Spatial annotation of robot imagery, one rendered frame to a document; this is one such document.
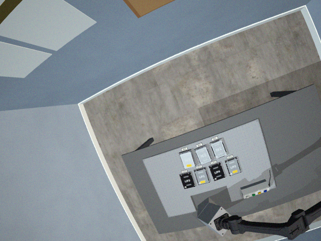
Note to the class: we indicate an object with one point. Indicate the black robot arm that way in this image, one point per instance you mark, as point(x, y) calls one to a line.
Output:
point(297, 224)

